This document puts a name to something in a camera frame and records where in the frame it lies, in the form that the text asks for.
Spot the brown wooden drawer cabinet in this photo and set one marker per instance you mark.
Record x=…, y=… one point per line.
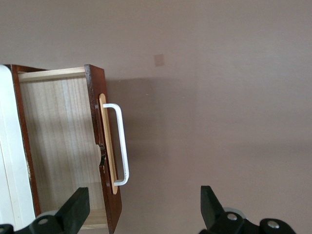
x=24, y=126

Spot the brown wooden drawer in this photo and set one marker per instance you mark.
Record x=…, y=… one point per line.
x=61, y=134

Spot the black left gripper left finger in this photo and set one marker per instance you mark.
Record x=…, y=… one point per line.
x=61, y=220

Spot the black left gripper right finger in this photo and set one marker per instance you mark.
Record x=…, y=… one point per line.
x=226, y=223

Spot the black round drawer knob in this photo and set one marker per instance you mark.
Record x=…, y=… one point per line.
x=102, y=154

